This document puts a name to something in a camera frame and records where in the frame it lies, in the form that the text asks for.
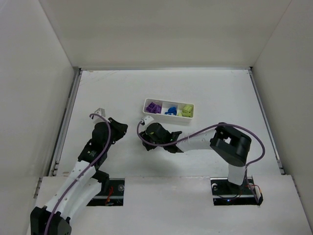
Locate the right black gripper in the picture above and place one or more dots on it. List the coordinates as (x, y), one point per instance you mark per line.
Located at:
(147, 141)

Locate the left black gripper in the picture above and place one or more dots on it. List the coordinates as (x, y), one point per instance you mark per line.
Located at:
(117, 128)

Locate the purple lego brick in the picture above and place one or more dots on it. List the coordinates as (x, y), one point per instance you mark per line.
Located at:
(152, 108)

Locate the blue lego pile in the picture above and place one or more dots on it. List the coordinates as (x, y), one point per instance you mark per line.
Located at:
(171, 111)

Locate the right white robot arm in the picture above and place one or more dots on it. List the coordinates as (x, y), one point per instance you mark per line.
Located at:
(229, 143)

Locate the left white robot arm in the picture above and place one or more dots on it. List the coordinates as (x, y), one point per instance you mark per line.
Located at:
(83, 183)

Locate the white three-compartment tray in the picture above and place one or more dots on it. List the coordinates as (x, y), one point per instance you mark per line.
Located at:
(165, 106)

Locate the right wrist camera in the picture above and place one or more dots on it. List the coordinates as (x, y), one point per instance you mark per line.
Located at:
(147, 120)

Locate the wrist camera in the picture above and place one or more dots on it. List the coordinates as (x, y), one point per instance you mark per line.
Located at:
(99, 114)
(147, 120)

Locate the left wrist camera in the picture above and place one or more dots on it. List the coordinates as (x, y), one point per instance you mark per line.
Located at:
(99, 114)

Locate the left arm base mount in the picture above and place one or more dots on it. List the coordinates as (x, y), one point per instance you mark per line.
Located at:
(111, 193)

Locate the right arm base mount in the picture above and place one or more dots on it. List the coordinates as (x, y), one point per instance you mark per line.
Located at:
(225, 193)

